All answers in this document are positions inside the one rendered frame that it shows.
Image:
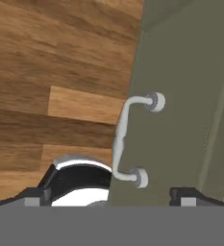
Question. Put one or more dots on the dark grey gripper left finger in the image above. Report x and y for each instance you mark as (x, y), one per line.
(36, 195)

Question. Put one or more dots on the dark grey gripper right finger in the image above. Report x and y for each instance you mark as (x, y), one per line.
(180, 193)

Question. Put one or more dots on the olive green drawer front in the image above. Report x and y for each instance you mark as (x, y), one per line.
(180, 96)

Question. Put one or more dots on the black and white round thing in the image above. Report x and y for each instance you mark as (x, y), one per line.
(81, 179)

